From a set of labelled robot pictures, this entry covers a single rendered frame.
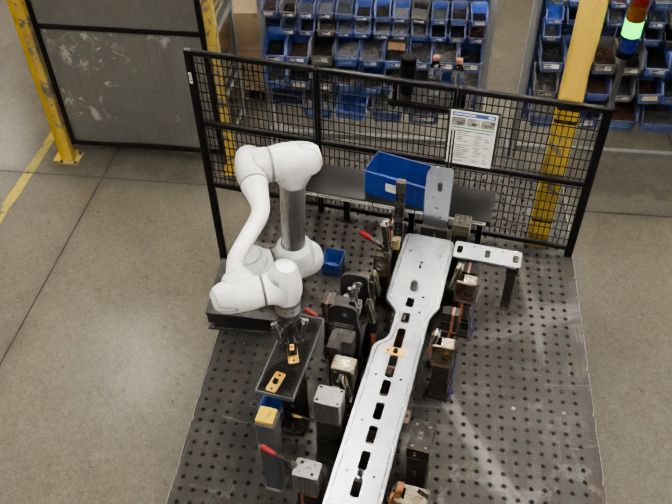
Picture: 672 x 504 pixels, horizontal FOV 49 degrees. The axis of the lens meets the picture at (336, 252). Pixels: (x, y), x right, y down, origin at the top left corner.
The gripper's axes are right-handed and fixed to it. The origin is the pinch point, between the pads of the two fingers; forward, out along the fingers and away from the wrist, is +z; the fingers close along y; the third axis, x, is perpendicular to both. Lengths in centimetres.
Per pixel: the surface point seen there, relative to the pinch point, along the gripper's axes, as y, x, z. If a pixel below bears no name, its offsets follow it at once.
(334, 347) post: 15.8, 5.0, 10.4
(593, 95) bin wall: 206, 200, 49
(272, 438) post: -10.4, -28.0, 12.2
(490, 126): 98, 91, -18
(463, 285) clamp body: 73, 33, 17
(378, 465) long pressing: 24, -39, 20
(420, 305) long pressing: 54, 28, 20
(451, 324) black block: 66, 21, 27
